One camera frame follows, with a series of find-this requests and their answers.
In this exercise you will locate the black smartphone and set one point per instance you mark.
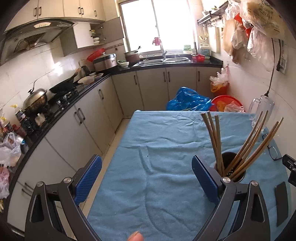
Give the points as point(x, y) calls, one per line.
point(281, 203)

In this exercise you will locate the range hood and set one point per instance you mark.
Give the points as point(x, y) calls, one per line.
point(28, 36)

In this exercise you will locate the steel wok with lid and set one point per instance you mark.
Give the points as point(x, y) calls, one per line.
point(36, 101)

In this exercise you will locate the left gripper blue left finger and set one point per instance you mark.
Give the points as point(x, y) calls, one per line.
point(85, 178)

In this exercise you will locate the long diagonal wooden chopstick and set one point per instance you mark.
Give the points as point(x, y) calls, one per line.
point(261, 150)

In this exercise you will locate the blue plastic bag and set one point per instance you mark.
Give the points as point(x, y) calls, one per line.
point(188, 99)

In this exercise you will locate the blue towel table cover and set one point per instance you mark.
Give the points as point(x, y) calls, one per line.
point(149, 185)

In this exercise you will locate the black frying pan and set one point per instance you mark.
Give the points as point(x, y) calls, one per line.
point(65, 85)

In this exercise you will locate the orange trash bin with bag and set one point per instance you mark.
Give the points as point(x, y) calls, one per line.
point(219, 84)

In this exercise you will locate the red plastic basin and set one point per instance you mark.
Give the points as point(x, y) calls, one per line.
point(226, 103)

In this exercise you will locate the person's left hand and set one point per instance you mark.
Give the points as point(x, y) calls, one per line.
point(136, 236)

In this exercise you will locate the white plastic bag on counter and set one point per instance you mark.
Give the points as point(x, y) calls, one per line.
point(10, 150)

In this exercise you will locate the long crossing wooden chopstick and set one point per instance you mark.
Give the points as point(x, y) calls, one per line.
point(251, 144)

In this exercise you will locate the vertical wooden chopstick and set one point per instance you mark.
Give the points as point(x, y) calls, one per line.
point(221, 165)

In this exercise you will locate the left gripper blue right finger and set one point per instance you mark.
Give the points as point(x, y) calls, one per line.
point(208, 178)

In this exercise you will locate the kitchen faucet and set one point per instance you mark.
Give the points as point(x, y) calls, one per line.
point(157, 42)

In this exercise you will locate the brown cooking pot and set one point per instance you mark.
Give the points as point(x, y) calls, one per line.
point(132, 56)

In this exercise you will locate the wall utensil rack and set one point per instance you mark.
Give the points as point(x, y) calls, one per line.
point(213, 15)

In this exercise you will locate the clear glass pitcher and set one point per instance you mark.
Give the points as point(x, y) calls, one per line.
point(259, 105)

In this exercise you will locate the silver rice cooker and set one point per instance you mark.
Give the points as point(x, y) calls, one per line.
point(104, 62)

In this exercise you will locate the red lid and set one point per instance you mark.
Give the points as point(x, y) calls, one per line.
point(95, 54)

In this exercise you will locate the black eyeglasses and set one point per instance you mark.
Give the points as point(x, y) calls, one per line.
point(274, 151)

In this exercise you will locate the hanging plastic bags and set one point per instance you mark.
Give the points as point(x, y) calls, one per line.
point(250, 27)

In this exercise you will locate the steel kitchen sink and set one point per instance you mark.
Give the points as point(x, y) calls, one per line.
point(162, 61)

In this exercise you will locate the white bowl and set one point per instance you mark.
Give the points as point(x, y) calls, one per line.
point(123, 64)

